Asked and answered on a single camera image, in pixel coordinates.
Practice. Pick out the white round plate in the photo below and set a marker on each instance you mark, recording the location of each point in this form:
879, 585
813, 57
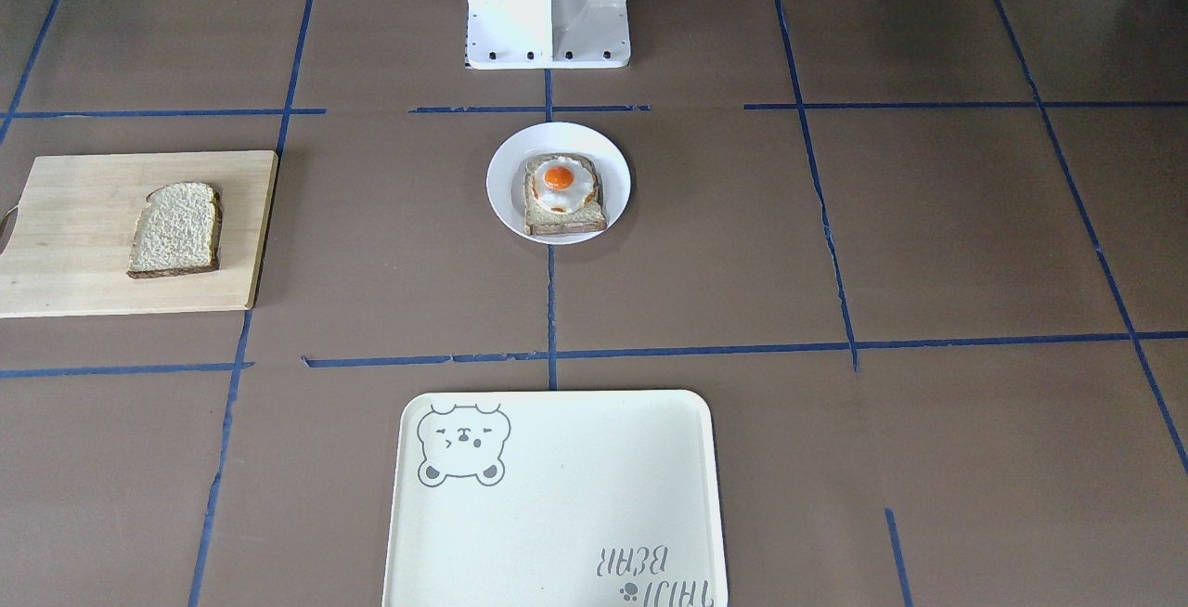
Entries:
507, 170

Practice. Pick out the fried egg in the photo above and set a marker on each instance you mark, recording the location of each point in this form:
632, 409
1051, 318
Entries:
560, 183

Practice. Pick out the cream bear serving tray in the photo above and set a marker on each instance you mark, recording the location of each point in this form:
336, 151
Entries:
570, 498

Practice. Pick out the wooden cutting board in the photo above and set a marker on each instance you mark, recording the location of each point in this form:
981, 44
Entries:
70, 245

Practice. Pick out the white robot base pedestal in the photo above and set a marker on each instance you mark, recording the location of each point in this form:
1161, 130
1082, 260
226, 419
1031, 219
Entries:
547, 35

